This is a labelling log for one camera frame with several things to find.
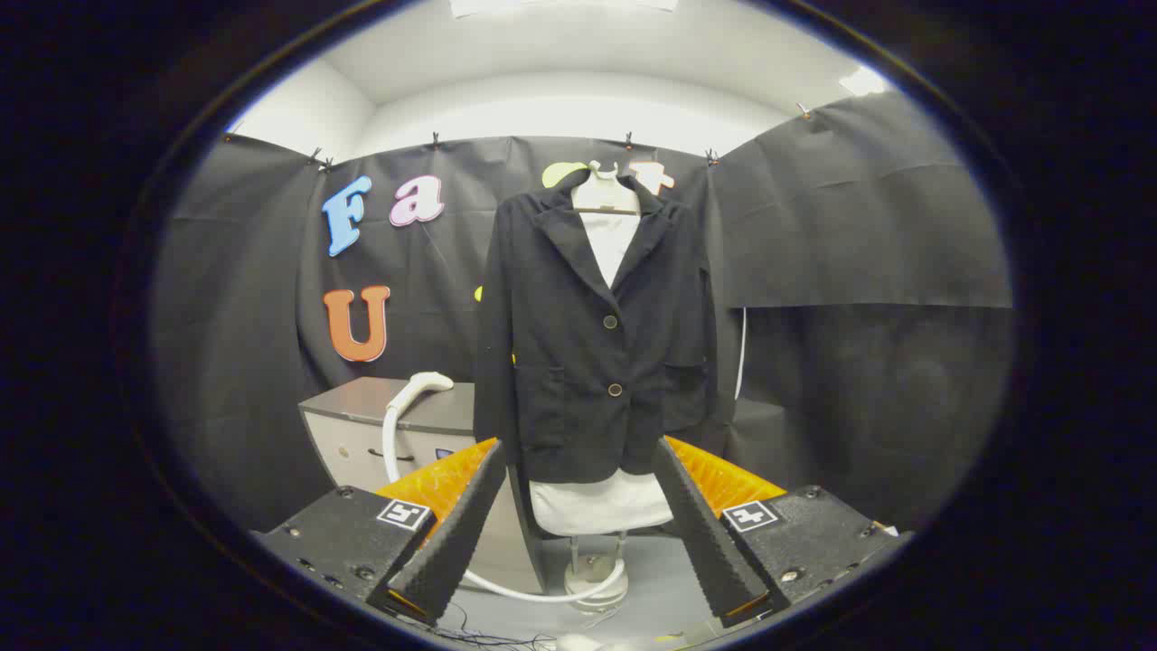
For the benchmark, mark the black button jacket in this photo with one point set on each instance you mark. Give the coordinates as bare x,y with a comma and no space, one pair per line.
560,362

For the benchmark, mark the white mannequin torso stand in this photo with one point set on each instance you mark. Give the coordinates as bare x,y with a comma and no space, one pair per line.
597,506

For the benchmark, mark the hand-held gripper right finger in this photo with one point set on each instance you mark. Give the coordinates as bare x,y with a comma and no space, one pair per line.
705,533

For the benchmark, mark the row of black clips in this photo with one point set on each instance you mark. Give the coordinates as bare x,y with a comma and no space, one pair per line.
435,140

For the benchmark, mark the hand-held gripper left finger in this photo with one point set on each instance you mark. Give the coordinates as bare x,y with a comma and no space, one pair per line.
461,533

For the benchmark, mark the black backdrop cloth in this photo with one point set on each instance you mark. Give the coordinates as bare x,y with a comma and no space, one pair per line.
859,226

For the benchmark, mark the white garment steamer head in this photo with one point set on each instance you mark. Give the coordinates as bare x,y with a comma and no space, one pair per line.
418,384

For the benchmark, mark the small ceiling light panel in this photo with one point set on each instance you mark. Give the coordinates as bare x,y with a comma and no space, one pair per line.
863,81

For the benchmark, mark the long ceiling light panel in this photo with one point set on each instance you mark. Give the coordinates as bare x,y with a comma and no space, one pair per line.
560,5

